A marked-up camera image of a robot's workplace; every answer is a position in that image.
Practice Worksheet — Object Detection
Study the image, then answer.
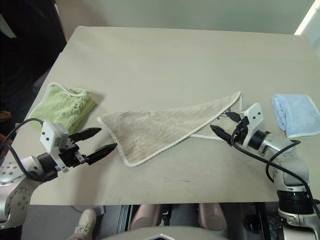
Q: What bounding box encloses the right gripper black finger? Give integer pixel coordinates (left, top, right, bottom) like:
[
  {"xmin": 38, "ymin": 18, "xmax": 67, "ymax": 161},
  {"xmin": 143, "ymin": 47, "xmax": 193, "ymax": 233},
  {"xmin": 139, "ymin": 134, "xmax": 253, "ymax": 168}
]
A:
[
  {"xmin": 209, "ymin": 124, "xmax": 235, "ymax": 146},
  {"xmin": 223, "ymin": 111, "xmax": 243, "ymax": 124}
]

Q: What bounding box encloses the dull pink rounded shape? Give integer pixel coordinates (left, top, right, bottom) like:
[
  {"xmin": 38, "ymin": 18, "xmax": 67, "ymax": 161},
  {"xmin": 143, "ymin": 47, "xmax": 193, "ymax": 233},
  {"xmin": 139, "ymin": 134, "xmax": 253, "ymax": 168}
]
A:
[
  {"xmin": 130, "ymin": 203, "xmax": 164, "ymax": 231},
  {"xmin": 198, "ymin": 202, "xmax": 229, "ymax": 231}
]

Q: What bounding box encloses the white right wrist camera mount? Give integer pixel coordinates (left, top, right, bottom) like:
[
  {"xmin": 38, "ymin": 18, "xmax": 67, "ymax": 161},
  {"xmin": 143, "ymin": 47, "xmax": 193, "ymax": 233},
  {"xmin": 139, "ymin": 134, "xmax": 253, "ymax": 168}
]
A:
[{"xmin": 239, "ymin": 102, "xmax": 264, "ymax": 149}]

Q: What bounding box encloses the white sneaker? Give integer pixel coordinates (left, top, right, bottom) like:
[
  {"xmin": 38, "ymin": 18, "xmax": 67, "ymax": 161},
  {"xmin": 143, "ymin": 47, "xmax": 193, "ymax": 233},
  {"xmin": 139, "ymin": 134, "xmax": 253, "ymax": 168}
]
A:
[{"xmin": 74, "ymin": 208, "xmax": 97, "ymax": 240}]

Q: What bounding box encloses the white window frame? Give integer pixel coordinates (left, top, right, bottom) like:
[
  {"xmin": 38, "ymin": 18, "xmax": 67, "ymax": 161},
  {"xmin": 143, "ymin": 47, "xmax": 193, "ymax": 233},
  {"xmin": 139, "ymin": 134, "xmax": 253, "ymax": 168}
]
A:
[{"xmin": 293, "ymin": 0, "xmax": 320, "ymax": 36}]

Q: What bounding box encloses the folded green towel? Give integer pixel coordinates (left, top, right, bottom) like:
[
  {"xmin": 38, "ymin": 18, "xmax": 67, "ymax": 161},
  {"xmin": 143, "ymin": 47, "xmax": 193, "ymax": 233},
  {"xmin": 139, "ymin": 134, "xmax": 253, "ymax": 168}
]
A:
[{"xmin": 29, "ymin": 82, "xmax": 97, "ymax": 134}]

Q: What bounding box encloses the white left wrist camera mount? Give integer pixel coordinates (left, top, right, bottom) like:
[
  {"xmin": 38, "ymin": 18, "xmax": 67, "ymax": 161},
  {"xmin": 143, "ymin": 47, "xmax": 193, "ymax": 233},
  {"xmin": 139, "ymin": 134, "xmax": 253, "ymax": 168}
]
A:
[{"xmin": 39, "ymin": 120, "xmax": 70, "ymax": 174}]

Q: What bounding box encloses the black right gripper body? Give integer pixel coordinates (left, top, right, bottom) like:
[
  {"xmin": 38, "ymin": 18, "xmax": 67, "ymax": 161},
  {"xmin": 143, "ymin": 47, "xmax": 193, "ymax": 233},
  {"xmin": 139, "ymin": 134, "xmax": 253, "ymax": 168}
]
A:
[{"xmin": 230, "ymin": 116, "xmax": 251, "ymax": 147}]

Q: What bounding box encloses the black metal frame bar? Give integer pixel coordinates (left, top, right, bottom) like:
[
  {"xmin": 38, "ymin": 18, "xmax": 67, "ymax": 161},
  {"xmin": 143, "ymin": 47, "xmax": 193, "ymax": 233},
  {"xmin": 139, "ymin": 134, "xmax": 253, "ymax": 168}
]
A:
[
  {"xmin": 119, "ymin": 204, "xmax": 134, "ymax": 229},
  {"xmin": 254, "ymin": 202, "xmax": 270, "ymax": 240}
]

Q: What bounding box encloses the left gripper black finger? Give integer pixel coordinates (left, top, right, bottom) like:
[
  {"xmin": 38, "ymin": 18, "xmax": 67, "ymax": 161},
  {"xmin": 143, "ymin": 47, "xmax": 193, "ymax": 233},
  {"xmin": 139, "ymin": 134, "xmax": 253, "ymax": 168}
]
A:
[
  {"xmin": 85, "ymin": 142, "xmax": 118, "ymax": 166},
  {"xmin": 68, "ymin": 127, "xmax": 103, "ymax": 144}
]

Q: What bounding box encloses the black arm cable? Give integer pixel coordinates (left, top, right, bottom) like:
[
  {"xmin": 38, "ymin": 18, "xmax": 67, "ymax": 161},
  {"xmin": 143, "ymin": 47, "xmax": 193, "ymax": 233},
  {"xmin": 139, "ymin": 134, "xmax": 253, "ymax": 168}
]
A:
[
  {"xmin": 4, "ymin": 117, "xmax": 51, "ymax": 182},
  {"xmin": 230, "ymin": 122, "xmax": 320, "ymax": 205}
]

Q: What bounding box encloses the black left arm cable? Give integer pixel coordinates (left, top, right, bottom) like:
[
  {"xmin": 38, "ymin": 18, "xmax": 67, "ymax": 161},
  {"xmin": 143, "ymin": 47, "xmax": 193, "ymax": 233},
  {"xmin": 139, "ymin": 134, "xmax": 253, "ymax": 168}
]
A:
[{"xmin": 4, "ymin": 117, "xmax": 51, "ymax": 182}]

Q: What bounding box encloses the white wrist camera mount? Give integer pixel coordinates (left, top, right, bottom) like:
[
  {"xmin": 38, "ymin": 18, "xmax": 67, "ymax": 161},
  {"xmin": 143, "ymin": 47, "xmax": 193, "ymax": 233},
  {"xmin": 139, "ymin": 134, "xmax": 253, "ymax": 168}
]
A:
[
  {"xmin": 239, "ymin": 102, "xmax": 264, "ymax": 149},
  {"xmin": 39, "ymin": 120, "xmax": 70, "ymax": 174}
]

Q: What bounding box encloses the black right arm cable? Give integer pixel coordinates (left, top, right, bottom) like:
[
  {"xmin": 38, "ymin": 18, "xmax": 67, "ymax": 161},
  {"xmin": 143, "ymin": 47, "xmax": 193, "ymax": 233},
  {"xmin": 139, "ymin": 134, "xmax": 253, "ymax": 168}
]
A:
[{"xmin": 230, "ymin": 122, "xmax": 320, "ymax": 205}]

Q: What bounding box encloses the folded light blue towel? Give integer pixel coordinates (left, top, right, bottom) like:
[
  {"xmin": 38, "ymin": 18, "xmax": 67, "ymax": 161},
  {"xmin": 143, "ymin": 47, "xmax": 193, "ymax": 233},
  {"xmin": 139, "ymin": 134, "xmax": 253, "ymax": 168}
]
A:
[{"xmin": 271, "ymin": 93, "xmax": 320, "ymax": 140}]

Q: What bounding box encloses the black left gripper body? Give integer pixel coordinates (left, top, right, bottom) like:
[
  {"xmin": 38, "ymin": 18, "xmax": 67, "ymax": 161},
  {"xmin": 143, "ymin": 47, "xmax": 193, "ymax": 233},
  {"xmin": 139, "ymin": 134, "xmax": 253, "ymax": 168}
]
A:
[{"xmin": 58, "ymin": 135, "xmax": 89, "ymax": 168}]

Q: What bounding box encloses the beige towel with white trim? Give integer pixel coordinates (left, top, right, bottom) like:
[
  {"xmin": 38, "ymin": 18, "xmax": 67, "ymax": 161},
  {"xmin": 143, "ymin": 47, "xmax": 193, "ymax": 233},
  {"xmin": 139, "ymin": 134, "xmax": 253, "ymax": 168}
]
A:
[{"xmin": 96, "ymin": 91, "xmax": 245, "ymax": 168}]

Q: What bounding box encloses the person in dark clothes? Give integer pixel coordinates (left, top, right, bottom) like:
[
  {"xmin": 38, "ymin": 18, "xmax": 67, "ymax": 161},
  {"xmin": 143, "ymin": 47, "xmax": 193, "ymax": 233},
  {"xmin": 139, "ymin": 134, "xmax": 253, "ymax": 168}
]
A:
[{"xmin": 0, "ymin": 0, "xmax": 67, "ymax": 126}]

